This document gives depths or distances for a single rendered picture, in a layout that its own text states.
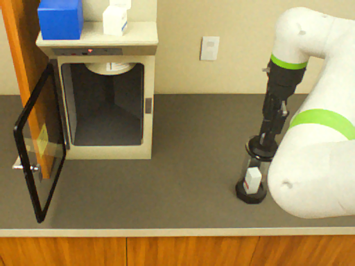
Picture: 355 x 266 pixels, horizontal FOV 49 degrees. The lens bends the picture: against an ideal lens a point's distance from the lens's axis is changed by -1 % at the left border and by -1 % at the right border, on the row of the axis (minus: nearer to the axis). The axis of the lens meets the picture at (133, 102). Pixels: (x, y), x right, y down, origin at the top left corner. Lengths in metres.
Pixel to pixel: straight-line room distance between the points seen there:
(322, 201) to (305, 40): 0.45
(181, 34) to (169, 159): 0.52
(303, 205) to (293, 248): 0.90
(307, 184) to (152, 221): 0.75
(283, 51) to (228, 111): 0.75
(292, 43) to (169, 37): 0.76
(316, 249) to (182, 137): 0.62
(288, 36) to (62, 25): 0.55
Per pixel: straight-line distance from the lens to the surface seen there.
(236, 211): 1.38
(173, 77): 1.77
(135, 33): 1.07
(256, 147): 1.24
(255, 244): 1.49
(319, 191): 0.64
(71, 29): 1.03
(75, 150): 1.46
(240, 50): 1.75
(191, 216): 1.34
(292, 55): 1.03
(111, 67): 1.24
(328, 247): 1.61
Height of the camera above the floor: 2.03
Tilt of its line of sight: 39 degrees down
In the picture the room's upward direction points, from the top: straight up
